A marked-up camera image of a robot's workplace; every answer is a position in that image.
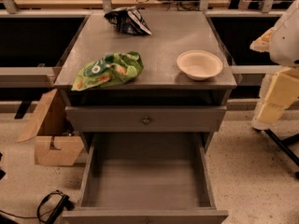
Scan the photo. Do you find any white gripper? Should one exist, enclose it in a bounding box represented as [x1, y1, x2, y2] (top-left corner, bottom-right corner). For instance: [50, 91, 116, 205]
[249, 0, 299, 124]

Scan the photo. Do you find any green rice chip bag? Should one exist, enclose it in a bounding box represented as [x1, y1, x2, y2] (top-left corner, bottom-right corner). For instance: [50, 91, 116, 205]
[72, 51, 144, 91]

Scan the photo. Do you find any grey drawer cabinet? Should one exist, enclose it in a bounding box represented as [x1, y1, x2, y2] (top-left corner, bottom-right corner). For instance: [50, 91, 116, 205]
[55, 9, 236, 146]

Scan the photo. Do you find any dark blue chip bag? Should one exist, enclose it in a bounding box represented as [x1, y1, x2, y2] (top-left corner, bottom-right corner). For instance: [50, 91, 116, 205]
[104, 7, 151, 35]

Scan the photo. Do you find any open bottom drawer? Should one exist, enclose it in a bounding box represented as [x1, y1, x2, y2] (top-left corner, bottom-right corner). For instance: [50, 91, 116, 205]
[63, 133, 228, 224]

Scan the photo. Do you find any closed drawer with brass knob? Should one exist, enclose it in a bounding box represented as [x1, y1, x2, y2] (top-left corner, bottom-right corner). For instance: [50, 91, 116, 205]
[65, 106, 226, 133]

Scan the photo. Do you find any white paper bowl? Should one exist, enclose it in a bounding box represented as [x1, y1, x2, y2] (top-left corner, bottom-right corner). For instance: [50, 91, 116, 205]
[177, 50, 223, 80]

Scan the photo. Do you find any black metal stand leg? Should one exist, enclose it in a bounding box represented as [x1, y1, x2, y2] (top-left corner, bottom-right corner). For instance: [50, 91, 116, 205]
[263, 129, 299, 166]

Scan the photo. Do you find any black cable on floor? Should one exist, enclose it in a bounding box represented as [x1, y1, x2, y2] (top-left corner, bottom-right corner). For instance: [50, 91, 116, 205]
[0, 189, 75, 224]

